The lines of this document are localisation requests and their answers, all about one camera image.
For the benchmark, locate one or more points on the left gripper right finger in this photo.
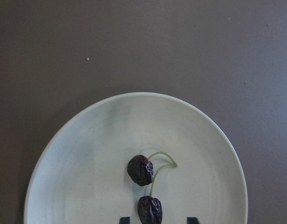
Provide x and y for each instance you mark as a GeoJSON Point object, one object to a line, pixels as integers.
{"type": "Point", "coordinates": [192, 220]}

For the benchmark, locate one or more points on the cream round plate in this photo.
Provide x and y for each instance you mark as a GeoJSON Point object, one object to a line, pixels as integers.
{"type": "Point", "coordinates": [147, 156]}

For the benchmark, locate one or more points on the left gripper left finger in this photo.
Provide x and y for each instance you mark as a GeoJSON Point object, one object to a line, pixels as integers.
{"type": "Point", "coordinates": [124, 220]}

